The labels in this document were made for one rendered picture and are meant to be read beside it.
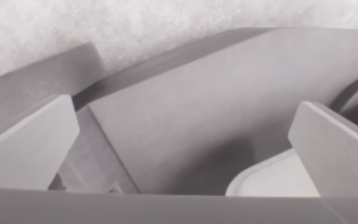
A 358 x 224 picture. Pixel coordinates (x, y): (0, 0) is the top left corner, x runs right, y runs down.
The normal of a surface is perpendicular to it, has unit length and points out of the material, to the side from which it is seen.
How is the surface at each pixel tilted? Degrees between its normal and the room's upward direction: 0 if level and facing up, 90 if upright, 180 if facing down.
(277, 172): 90
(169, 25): 0
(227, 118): 0
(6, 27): 0
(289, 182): 90
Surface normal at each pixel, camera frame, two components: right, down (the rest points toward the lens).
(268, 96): 0.21, 0.37
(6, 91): 0.39, 0.26
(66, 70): 0.82, -0.07
